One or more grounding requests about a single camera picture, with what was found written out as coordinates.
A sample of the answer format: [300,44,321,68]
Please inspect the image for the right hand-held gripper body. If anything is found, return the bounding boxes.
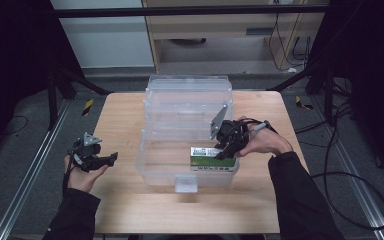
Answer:
[209,103,251,154]

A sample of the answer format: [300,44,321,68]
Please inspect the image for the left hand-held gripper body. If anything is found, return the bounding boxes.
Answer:
[67,131,103,173]

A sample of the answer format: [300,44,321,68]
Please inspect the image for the green and white carton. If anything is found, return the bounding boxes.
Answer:
[189,146,238,174]

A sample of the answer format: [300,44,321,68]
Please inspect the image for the clear plastic storage box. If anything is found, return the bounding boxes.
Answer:
[136,74,240,194]

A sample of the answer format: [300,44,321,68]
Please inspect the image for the person's left hand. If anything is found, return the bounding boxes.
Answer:
[62,155,110,194]

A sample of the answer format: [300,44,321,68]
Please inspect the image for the person's right hand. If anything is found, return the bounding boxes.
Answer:
[234,115,295,159]

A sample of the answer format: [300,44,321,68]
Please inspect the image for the yellow black hazard tape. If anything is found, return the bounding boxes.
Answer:
[81,97,95,117]
[294,95,314,111]

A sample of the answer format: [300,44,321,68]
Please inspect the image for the black metal stand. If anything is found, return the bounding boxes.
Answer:
[46,62,112,132]
[265,61,337,127]

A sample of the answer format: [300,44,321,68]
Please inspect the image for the dark round chair base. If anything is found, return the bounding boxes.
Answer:
[169,37,208,47]

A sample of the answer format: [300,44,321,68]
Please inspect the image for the white cabinet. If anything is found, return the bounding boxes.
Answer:
[50,0,156,70]

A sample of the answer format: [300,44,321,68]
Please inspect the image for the black curtain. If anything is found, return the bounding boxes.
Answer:
[308,0,384,184]
[0,0,83,161]

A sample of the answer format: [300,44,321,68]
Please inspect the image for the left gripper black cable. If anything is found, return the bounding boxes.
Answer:
[62,156,76,196]

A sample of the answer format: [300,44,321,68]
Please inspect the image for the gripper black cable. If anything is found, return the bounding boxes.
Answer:
[62,156,76,196]
[227,117,384,232]

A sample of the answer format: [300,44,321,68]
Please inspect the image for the thin black floor cable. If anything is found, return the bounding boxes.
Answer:
[0,114,30,136]

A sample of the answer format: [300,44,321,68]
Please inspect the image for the black cables under desk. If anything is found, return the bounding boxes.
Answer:
[267,12,312,72]

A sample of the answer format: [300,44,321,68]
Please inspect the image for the black floor cables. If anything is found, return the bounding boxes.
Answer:
[294,79,355,148]

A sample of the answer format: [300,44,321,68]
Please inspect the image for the black horizontal frame bar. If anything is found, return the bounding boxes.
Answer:
[51,4,330,19]

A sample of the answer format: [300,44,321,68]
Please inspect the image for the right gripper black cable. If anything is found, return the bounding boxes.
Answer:
[227,117,384,232]

